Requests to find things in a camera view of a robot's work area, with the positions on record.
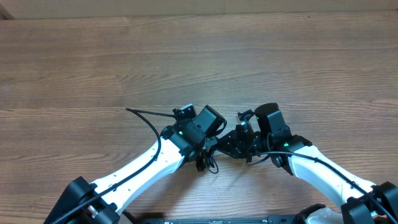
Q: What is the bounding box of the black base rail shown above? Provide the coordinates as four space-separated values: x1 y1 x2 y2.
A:
132 215 295 224

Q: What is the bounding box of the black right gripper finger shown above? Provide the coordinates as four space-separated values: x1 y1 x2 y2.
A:
214 143 239 158
215 130 237 147

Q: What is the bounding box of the black usb cable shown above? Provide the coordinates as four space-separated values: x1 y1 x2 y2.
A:
195 146 220 175

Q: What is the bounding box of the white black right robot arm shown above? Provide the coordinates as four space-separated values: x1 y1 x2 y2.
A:
215 103 397 223

